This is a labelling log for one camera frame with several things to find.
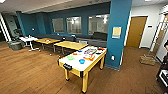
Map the black bowl blue rim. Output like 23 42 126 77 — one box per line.
77 49 84 54

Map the red Hedbanz game box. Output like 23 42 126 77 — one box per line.
83 54 97 62

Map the wooden top office table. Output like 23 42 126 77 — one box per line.
53 40 90 56
34 37 62 53

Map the dark grey sofa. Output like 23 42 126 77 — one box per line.
35 31 109 49

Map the small black bowl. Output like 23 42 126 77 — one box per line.
95 50 104 55

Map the red flat tray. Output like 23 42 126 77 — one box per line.
97 47 106 51

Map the large interior window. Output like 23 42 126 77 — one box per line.
87 13 111 36

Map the brown wooden door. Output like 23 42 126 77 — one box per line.
125 16 148 48

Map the small white table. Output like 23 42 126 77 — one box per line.
19 35 40 52

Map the grey round ottoman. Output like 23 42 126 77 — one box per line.
7 39 24 52

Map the person in dark clothes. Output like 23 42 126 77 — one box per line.
161 40 168 68

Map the black wheeled cart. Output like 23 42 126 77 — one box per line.
156 64 168 91

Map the white wall outlet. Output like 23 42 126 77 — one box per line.
110 54 116 62

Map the yellow wall poster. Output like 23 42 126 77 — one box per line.
111 26 123 40

